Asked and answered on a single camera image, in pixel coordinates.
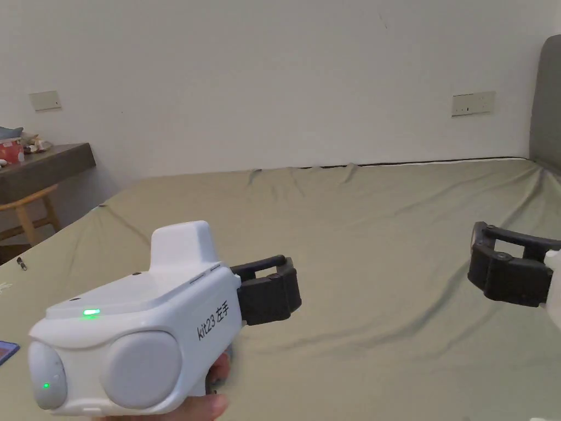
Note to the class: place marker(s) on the bed with pale green sheet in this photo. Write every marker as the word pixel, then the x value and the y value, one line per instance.
pixel 372 228

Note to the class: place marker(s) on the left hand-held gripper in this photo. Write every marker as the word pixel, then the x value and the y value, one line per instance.
pixel 144 315

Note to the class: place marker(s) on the dark wooden desk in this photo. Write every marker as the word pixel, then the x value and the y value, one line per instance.
pixel 48 169

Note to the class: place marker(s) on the blue card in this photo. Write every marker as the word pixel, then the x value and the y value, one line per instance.
pixel 8 353

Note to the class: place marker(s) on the beige wall switch plate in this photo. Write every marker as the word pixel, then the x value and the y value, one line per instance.
pixel 44 100

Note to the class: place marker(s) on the person's left hand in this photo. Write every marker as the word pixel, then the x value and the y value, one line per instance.
pixel 193 408

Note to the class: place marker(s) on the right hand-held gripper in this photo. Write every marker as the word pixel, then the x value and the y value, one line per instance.
pixel 555 289

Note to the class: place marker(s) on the beige wall socket plate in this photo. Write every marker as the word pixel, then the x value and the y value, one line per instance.
pixel 473 103

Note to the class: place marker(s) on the grey padded headboard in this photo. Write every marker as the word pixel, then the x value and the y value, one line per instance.
pixel 547 109

